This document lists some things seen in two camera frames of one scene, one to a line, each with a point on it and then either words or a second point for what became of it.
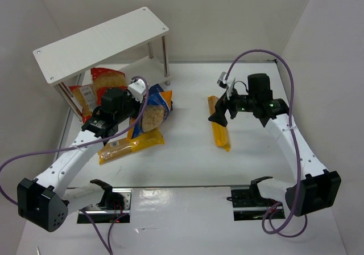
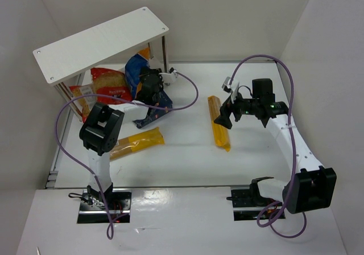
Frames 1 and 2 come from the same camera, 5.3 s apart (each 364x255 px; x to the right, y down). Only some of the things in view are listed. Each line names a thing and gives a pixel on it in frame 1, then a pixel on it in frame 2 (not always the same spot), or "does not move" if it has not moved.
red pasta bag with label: [85, 94] does not move
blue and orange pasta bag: [158, 106] -> [135, 66]
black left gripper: [134, 104] -> [151, 74]
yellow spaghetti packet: [149, 138] does not move
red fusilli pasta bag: [105, 79] does not move
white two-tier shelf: [68, 58] does not move
